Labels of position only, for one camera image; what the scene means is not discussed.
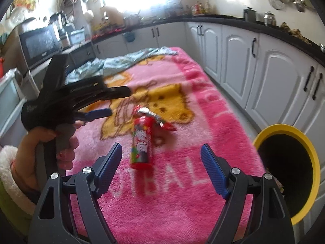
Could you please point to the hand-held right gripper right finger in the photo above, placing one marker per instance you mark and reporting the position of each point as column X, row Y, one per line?
column 212, row 167

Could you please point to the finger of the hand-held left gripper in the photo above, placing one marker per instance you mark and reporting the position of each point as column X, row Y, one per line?
column 118, row 92
column 100, row 113

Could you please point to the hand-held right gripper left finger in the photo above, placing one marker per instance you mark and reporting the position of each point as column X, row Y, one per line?
column 109, row 165

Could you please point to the red cylindrical can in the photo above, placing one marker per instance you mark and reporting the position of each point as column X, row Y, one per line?
column 141, row 147

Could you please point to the red foil wrapper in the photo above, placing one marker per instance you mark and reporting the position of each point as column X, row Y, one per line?
column 166, row 125

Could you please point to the yellow trash bin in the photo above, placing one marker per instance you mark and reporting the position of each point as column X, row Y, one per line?
column 281, row 128

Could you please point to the person's left forearm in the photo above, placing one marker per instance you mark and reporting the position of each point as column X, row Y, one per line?
column 7, row 162

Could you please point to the person's left hand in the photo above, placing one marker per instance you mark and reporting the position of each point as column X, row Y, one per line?
column 26, row 157

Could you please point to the light blue cloth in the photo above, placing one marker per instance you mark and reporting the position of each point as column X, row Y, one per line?
column 114, row 63

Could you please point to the pink printed blanket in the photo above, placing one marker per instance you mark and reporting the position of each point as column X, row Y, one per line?
column 177, row 208

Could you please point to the blue hanging basket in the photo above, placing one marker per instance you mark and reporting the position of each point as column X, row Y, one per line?
column 129, row 36

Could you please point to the black microwave oven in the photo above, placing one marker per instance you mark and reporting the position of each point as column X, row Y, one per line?
column 40, row 42

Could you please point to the light blue storage box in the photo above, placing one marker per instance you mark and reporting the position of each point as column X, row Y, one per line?
column 77, row 36

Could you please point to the black electric kettle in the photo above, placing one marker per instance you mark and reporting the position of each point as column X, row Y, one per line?
column 59, row 20

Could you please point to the white base cabinets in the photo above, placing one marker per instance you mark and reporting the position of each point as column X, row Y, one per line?
column 274, row 81

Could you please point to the cluster of condiment bottles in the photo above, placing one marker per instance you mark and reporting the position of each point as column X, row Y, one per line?
column 200, row 8

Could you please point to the black canister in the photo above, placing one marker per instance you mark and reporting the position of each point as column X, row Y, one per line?
column 249, row 14

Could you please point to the pile of ginger roots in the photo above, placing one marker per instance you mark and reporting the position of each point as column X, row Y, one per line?
column 295, row 33

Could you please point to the steel canister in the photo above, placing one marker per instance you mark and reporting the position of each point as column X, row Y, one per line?
column 270, row 19

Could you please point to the shallow steel pot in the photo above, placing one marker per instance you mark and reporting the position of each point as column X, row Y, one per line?
column 322, row 48

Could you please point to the round steel mesh strainer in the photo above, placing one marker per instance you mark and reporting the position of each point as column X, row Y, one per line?
column 276, row 2

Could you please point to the colourful wall picture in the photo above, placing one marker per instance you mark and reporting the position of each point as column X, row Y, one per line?
column 24, row 3

